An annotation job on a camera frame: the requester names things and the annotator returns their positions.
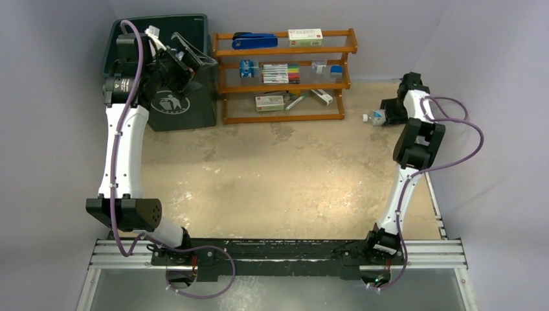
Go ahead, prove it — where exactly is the purple cable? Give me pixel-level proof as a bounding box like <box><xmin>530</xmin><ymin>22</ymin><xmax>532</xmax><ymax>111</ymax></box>
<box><xmin>109</xmin><ymin>19</ymin><xmax>237</xmax><ymax>301</ymax></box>
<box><xmin>365</xmin><ymin>96</ymin><xmax>486</xmax><ymax>293</ymax></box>

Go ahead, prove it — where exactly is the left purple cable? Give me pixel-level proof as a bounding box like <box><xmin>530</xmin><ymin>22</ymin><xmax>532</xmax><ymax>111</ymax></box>
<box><xmin>109</xmin><ymin>19</ymin><xmax>237</xmax><ymax>301</ymax></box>

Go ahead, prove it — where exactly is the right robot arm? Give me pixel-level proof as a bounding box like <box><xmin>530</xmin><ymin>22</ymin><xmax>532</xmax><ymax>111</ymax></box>
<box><xmin>363</xmin><ymin>72</ymin><xmax>445</xmax><ymax>264</ymax></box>

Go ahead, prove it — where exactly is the blue stapler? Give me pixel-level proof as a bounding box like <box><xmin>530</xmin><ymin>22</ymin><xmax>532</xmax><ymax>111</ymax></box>
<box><xmin>231</xmin><ymin>32</ymin><xmax>278</xmax><ymax>50</ymax></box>

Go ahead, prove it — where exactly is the white green box top shelf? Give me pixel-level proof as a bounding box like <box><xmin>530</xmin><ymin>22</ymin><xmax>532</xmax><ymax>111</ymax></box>
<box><xmin>287</xmin><ymin>29</ymin><xmax>324</xmax><ymax>47</ymax></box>

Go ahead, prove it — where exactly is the clear plastic box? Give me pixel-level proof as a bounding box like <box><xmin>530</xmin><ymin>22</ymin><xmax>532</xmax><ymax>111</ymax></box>
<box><xmin>311</xmin><ymin>60</ymin><xmax>327</xmax><ymax>83</ymax></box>

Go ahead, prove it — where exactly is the white black small box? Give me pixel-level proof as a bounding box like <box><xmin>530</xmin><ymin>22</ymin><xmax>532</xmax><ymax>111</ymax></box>
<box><xmin>310</xmin><ymin>89</ymin><xmax>333</xmax><ymax>106</ymax></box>

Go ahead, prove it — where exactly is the pack of coloured markers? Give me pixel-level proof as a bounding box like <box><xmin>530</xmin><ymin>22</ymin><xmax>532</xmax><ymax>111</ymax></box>
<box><xmin>262</xmin><ymin>63</ymin><xmax>300</xmax><ymax>84</ymax></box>

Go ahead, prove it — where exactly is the white blue label bottle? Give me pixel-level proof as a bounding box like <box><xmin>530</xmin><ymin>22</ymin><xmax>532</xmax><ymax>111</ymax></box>
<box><xmin>363</xmin><ymin>109</ymin><xmax>387</xmax><ymax>126</ymax></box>

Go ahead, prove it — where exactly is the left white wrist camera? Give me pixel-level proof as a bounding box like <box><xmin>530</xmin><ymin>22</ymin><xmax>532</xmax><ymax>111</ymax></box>
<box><xmin>145</xmin><ymin>25</ymin><xmax>166</xmax><ymax>51</ymax></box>

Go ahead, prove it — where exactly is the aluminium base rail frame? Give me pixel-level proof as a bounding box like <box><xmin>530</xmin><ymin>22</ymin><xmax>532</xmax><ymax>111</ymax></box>
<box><xmin>77</xmin><ymin>236</ymin><xmax>478</xmax><ymax>310</ymax></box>

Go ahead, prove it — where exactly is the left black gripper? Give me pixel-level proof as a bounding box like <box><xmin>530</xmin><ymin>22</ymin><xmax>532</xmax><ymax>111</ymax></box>
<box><xmin>146</xmin><ymin>34</ymin><xmax>218</xmax><ymax>99</ymax></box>

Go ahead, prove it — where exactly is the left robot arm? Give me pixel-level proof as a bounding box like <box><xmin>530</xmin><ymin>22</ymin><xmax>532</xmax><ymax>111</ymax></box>
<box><xmin>85</xmin><ymin>30</ymin><xmax>215</xmax><ymax>265</ymax></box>

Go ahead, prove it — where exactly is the orange wooden shelf rack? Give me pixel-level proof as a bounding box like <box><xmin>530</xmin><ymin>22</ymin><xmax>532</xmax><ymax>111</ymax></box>
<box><xmin>212</xmin><ymin>29</ymin><xmax>358</xmax><ymax>124</ymax></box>

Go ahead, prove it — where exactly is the blue white tape dispenser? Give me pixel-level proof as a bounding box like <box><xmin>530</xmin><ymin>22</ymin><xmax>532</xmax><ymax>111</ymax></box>
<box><xmin>239</xmin><ymin>60</ymin><xmax>256</xmax><ymax>78</ymax></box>

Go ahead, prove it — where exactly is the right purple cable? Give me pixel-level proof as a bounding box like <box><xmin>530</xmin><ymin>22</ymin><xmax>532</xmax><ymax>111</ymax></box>
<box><xmin>365</xmin><ymin>96</ymin><xmax>486</xmax><ymax>293</ymax></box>

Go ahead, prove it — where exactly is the dark green trash bin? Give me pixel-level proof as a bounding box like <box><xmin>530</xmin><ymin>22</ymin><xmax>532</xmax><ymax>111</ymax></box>
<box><xmin>102</xmin><ymin>14</ymin><xmax>217</xmax><ymax>132</ymax></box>

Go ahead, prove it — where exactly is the blue white eraser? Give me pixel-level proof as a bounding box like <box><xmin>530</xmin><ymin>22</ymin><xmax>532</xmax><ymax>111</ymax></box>
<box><xmin>330</xmin><ymin>65</ymin><xmax>343</xmax><ymax>79</ymax></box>

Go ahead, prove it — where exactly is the green white marker pen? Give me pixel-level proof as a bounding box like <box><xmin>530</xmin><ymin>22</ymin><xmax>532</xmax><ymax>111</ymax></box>
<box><xmin>285</xmin><ymin>95</ymin><xmax>307</xmax><ymax>111</ymax></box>

